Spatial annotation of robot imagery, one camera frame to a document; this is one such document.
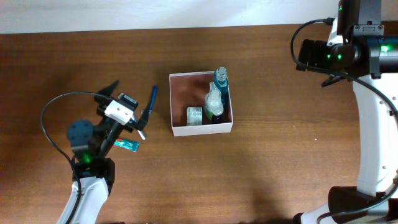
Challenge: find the blue disposable razor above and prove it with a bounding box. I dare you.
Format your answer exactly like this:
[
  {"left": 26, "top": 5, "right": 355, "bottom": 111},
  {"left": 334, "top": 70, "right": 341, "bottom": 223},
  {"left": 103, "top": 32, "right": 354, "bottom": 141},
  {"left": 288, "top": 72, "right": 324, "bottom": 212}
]
[{"left": 147, "top": 85, "right": 158, "bottom": 114}]

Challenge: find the red green toothpaste tube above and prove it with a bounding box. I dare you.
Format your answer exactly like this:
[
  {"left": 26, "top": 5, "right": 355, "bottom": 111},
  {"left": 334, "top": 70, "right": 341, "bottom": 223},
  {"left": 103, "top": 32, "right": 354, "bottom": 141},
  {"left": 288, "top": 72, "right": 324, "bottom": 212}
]
[{"left": 114, "top": 139, "right": 139, "bottom": 152}]

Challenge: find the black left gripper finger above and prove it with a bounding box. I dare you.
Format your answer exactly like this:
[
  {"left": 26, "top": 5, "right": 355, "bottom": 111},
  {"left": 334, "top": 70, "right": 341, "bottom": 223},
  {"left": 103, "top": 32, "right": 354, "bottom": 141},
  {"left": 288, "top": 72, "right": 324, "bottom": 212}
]
[
  {"left": 94, "top": 80, "right": 119, "bottom": 100},
  {"left": 134, "top": 101, "right": 150, "bottom": 131}
]

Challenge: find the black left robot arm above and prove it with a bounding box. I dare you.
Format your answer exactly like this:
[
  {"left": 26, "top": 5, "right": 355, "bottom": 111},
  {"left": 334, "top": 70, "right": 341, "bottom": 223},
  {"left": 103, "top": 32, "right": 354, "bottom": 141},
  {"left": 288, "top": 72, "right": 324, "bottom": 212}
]
[{"left": 58, "top": 80, "right": 138, "bottom": 223}]

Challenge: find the green mouthwash bottle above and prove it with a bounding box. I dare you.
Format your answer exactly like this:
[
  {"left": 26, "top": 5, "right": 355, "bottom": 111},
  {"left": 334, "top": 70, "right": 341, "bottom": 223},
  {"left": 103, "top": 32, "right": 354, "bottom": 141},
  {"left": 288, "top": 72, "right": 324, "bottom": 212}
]
[{"left": 214, "top": 67, "right": 228, "bottom": 106}]

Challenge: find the pink open box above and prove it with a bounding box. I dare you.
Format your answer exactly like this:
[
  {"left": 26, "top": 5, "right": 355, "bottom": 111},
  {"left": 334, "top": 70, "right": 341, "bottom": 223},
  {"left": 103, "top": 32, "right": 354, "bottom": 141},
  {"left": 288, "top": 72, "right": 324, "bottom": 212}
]
[{"left": 169, "top": 71, "right": 234, "bottom": 137}]

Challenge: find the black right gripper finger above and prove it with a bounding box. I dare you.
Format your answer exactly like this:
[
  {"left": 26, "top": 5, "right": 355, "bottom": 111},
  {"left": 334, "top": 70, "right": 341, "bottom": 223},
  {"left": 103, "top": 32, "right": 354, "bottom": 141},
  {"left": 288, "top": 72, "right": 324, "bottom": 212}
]
[
  {"left": 296, "top": 39, "right": 314, "bottom": 72},
  {"left": 307, "top": 40, "right": 328, "bottom": 73}
]

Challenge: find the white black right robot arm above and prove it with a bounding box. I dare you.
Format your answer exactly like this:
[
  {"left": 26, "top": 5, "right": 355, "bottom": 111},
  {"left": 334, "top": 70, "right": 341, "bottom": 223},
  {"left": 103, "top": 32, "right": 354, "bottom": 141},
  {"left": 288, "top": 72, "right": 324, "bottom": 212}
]
[{"left": 169, "top": 34, "right": 397, "bottom": 223}]

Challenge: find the blue white toothbrush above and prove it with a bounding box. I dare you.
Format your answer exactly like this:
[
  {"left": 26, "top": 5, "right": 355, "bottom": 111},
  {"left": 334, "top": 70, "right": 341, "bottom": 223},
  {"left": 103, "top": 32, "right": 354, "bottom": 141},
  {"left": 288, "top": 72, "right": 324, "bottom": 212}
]
[{"left": 131, "top": 113, "right": 147, "bottom": 141}]

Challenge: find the green white soap packet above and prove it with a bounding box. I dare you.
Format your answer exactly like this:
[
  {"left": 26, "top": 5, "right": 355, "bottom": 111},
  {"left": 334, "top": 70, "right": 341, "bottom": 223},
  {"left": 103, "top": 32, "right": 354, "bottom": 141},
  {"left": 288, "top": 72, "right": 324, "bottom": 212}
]
[{"left": 187, "top": 107, "right": 203, "bottom": 126}]

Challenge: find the clear soap pump bottle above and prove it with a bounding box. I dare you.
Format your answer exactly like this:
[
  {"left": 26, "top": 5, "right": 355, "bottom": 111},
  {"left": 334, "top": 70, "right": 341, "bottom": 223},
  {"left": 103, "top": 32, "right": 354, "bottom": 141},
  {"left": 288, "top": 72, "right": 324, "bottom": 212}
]
[{"left": 205, "top": 82, "right": 224, "bottom": 124}]

